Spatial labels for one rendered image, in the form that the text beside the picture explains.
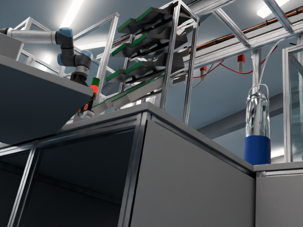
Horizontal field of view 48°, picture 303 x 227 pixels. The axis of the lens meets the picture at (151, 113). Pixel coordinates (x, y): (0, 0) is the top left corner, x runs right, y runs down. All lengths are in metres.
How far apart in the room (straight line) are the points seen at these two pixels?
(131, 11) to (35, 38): 3.42
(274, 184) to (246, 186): 0.12
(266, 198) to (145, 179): 0.70
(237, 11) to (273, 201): 3.81
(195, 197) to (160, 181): 0.20
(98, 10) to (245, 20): 2.20
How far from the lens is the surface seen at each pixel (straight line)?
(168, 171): 1.17
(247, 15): 5.18
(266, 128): 2.10
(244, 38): 2.77
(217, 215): 1.39
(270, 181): 1.63
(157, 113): 1.16
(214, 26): 5.36
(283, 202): 1.58
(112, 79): 1.73
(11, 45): 1.50
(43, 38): 2.00
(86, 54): 1.97
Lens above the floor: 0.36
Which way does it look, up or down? 24 degrees up
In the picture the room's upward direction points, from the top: 9 degrees clockwise
